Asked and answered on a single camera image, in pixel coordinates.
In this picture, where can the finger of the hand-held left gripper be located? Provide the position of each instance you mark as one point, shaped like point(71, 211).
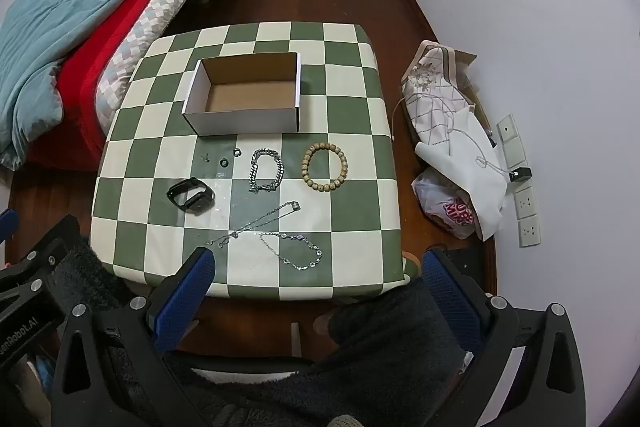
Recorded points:
point(7, 224)
point(47, 252)

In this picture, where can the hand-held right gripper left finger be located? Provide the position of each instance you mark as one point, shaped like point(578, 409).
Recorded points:
point(184, 302)

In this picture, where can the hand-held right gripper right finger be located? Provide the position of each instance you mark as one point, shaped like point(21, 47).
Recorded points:
point(450, 294)

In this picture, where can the black smart band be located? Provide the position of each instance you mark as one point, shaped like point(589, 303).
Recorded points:
point(197, 203)

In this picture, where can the cardboard box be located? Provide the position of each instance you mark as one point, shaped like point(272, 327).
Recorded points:
point(240, 119)

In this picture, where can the person's dark fleece clothing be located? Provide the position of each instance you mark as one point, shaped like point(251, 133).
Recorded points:
point(390, 347)

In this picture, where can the red print plastic bag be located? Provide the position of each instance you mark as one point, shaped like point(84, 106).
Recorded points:
point(445, 207)

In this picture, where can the white table leg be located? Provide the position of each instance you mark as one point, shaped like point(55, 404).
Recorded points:
point(296, 339)

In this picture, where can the black charger plug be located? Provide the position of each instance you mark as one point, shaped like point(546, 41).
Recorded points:
point(520, 175)

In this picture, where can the bed with blue blanket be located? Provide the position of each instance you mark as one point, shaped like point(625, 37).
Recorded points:
point(55, 32)
point(115, 32)

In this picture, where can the green white checkered tablecloth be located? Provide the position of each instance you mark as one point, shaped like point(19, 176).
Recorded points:
point(350, 117)

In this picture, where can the patterned beige fabric bag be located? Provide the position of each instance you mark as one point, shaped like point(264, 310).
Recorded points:
point(432, 82)

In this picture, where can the brown cardboard piece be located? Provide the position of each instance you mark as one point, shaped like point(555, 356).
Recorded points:
point(467, 62)

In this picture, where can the diamond pattern bed sheet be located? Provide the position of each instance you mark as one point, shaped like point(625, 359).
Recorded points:
point(165, 2)

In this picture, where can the white wall socket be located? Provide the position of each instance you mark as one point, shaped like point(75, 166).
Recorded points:
point(525, 203)
point(529, 230)

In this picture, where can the grey wall socket plate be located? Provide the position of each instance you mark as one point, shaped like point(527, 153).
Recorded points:
point(515, 155)

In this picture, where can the grey wall switch plate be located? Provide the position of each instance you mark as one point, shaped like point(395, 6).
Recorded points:
point(510, 130)

